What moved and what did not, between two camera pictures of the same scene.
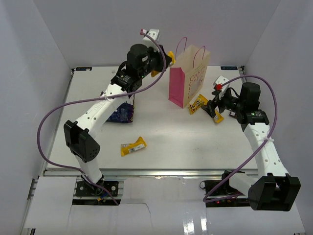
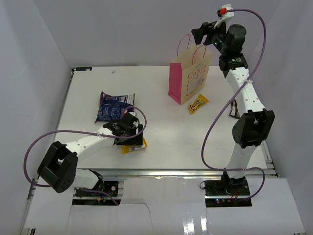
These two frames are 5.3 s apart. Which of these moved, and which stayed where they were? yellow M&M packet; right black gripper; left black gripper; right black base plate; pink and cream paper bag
Moved: left black gripper; right black gripper
Stayed: right black base plate; yellow M&M packet; pink and cream paper bag
